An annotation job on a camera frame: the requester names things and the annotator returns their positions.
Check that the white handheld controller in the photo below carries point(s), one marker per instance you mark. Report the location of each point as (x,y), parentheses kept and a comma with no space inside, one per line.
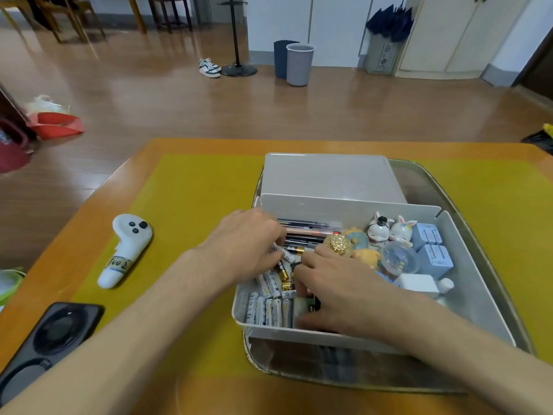
(129,237)

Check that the dark brown door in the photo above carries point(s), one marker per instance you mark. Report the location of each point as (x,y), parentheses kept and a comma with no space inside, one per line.
(540,77)

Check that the person's right forearm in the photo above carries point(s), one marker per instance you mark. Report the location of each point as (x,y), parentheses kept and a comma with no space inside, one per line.
(475,363)

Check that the white storage box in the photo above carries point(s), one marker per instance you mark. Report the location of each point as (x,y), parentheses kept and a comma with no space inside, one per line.
(328,209)

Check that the black coat stand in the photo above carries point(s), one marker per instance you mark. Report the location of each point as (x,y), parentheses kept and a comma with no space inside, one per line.
(239,70)

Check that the stainless steel tray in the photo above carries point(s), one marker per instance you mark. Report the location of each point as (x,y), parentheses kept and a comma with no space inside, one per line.
(414,185)

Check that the gray metal safe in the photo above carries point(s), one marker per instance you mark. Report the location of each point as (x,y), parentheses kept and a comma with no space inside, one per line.
(382,56)

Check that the black smartphone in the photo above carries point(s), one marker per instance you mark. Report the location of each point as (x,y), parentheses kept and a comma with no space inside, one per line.
(52,341)

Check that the pile of small batteries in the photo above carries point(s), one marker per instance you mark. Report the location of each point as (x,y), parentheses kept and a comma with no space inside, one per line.
(268,309)

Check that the black jacket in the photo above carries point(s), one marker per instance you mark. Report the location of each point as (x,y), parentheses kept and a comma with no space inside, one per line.
(43,6)

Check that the red cylindrical can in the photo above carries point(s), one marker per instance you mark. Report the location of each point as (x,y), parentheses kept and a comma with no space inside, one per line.
(337,245)

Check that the wooden side table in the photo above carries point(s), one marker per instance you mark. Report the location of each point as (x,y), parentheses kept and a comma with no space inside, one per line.
(136,15)

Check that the wooden chair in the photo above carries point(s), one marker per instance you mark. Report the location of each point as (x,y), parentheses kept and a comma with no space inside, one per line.
(82,6)

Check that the cream two-door cabinet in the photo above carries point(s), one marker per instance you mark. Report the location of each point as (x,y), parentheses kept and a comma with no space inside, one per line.
(445,34)

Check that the yellow table mat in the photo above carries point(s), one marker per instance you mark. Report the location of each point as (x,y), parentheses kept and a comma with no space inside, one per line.
(186,198)

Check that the navy folded umbrella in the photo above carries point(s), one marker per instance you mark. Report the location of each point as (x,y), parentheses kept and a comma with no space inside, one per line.
(391,23)

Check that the white box lid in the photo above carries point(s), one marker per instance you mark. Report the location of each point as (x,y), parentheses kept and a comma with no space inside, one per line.
(328,177)

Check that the person's right hand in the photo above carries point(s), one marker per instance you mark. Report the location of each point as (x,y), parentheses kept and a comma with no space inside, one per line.
(363,302)

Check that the person's left forearm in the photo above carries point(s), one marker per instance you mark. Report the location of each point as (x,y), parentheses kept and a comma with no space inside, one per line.
(121,341)

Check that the dark wooden cabinet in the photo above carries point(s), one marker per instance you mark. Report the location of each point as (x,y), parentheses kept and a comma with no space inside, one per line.
(11,108)

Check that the white bunny figurine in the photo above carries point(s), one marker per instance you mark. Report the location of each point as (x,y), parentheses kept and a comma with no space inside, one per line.
(402,235)

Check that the bundle of black pens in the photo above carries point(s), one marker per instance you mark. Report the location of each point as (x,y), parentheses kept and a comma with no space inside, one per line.
(302,223)

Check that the white sneaker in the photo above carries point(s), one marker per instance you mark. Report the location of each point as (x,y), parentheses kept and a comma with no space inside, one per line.
(207,61)
(209,73)

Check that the gray trash bin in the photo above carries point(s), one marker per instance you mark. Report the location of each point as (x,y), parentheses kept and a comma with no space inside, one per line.
(300,66)

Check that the green and white chair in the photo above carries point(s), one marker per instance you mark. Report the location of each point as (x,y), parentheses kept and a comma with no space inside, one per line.
(8,285)

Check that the black garbage bag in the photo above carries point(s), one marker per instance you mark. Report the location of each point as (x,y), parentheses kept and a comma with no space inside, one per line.
(542,142)

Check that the person's left hand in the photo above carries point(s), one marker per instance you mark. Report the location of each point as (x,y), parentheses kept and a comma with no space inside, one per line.
(242,246)

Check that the white built-in wardrobe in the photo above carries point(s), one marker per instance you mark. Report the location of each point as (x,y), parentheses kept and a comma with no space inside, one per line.
(337,30)

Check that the dark blue trash bin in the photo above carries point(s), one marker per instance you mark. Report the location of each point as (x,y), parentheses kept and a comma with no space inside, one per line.
(280,60)

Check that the red plastic bag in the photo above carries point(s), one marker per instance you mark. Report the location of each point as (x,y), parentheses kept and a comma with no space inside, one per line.
(56,127)

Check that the maroon plastic bucket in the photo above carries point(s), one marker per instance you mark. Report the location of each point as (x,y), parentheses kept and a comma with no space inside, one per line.
(13,155)

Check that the small white-capped bottle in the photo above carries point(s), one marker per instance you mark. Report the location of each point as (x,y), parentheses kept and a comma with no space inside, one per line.
(446,285)

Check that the white figurine black hat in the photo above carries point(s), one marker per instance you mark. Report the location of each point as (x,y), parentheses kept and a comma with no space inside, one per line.
(379,232)

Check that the clear round clip container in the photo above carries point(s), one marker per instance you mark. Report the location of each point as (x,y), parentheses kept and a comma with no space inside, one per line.
(399,259)

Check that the red marker pen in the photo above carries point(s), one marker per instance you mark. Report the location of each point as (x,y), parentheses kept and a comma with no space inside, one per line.
(311,232)

